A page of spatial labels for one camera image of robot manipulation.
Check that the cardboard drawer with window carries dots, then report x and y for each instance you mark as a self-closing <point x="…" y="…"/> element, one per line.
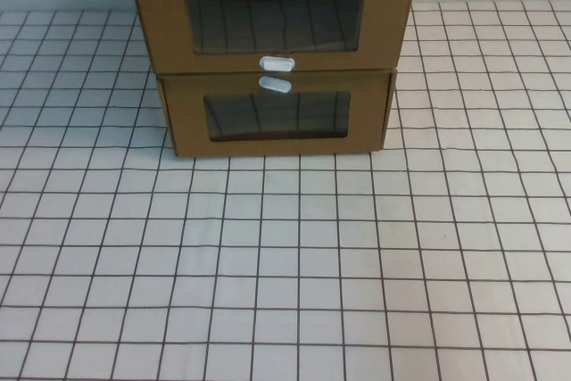
<point x="187" y="122"/>
<point x="165" y="15"/>

